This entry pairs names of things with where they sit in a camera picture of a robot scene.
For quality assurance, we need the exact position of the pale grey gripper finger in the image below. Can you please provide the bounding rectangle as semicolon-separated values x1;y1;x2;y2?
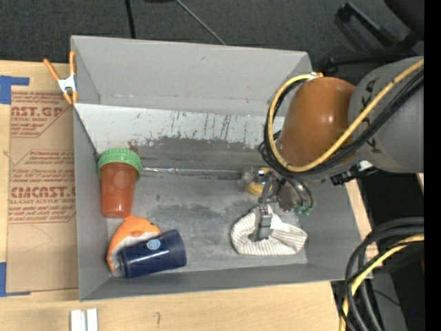
265;205;274;240
255;204;267;242

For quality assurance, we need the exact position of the white striped cloth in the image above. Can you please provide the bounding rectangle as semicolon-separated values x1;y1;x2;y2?
229;206;309;257

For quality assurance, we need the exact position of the yellow round object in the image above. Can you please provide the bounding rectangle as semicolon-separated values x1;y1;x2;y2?
236;167;273;197

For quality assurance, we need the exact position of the grey metal bin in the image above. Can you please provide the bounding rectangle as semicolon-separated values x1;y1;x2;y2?
70;35;367;302

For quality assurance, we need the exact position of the dark blue can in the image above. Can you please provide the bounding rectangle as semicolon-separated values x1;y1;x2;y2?
118;229;188;279

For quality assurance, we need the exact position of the orange and white toy fish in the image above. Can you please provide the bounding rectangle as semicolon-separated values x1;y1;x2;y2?
105;215;163;273

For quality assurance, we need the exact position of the orange cup with green lid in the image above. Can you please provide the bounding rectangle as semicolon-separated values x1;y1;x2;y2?
96;148;143;219

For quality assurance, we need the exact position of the brown cardboard board, red print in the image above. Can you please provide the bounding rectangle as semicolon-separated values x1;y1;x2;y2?
0;59;81;298

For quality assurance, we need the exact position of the black cylinder on white bracket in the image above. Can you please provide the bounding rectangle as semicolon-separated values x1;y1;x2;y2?
329;160;377;186

